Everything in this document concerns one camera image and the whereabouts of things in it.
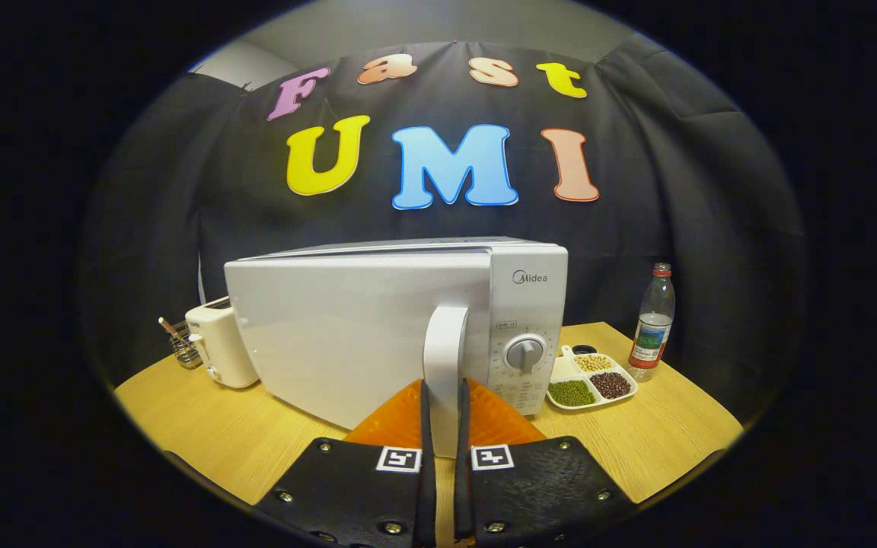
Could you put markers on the white toaster oven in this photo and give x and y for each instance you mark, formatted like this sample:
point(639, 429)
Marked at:
point(332, 327)

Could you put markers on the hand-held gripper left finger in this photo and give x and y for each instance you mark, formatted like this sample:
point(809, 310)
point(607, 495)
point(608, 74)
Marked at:
point(428, 472)

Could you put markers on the cream bread toaster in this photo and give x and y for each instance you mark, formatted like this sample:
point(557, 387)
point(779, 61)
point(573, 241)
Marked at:
point(218, 342)

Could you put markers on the wooden utensil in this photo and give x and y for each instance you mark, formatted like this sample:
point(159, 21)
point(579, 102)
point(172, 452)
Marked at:
point(168, 326)

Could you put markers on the white divided bean dish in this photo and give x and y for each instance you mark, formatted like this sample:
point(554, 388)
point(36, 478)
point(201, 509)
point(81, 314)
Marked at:
point(572, 393)

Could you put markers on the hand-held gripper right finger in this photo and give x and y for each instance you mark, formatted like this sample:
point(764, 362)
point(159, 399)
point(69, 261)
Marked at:
point(463, 472)

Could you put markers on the small black round object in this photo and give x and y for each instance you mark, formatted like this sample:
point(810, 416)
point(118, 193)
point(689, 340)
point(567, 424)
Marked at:
point(584, 349)

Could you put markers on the clear plastic water bottle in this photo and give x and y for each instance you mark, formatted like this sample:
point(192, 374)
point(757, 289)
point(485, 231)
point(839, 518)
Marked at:
point(652, 327)

